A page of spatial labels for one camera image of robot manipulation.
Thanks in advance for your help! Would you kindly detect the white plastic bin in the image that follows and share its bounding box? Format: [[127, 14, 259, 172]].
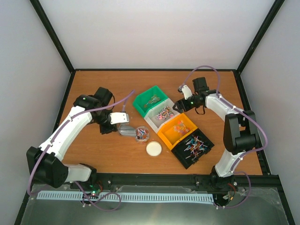
[[144, 98, 179, 133]]

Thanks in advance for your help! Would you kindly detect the light blue cable duct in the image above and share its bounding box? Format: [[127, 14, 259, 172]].
[[36, 191, 214, 204]]

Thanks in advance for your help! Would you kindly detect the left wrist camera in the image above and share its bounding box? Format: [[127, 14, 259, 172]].
[[110, 112, 129, 125]]

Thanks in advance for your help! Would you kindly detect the clear glass jar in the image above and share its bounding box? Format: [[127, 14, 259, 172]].
[[135, 126, 150, 143]]

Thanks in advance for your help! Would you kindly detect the silver metal scoop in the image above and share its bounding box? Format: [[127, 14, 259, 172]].
[[118, 124, 136, 137]]

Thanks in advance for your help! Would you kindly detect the black plastic bin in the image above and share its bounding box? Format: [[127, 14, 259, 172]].
[[171, 128, 215, 169]]

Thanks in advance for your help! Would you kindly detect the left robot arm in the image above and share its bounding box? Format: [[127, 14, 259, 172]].
[[26, 87, 117, 189]]

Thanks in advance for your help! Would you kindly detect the green plastic bin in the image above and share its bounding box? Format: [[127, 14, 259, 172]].
[[133, 85, 168, 118]]

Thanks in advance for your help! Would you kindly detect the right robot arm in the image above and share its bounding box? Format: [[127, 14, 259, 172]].
[[173, 77, 260, 190]]

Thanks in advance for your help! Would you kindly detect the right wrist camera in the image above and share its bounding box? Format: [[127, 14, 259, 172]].
[[178, 84, 193, 100]]

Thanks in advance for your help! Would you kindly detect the yellow plastic bin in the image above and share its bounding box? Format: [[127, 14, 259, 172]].
[[157, 113, 197, 150]]

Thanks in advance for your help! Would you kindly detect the white jar lid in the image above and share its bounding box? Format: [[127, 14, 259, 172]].
[[146, 141, 162, 157]]

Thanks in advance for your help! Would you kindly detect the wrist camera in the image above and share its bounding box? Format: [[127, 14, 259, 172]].
[[178, 84, 193, 100], [110, 112, 129, 125]]

